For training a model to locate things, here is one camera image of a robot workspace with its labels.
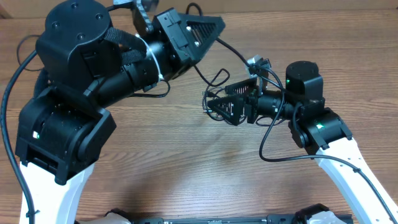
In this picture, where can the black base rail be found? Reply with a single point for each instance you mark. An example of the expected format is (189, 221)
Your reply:
(270, 219)

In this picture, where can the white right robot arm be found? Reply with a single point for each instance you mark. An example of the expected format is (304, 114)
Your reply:
(314, 127)

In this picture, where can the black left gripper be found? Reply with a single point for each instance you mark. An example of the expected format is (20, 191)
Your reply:
(182, 53)

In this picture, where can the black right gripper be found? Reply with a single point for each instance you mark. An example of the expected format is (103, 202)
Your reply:
(251, 98)

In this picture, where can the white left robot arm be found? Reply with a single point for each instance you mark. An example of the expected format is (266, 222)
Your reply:
(90, 65)

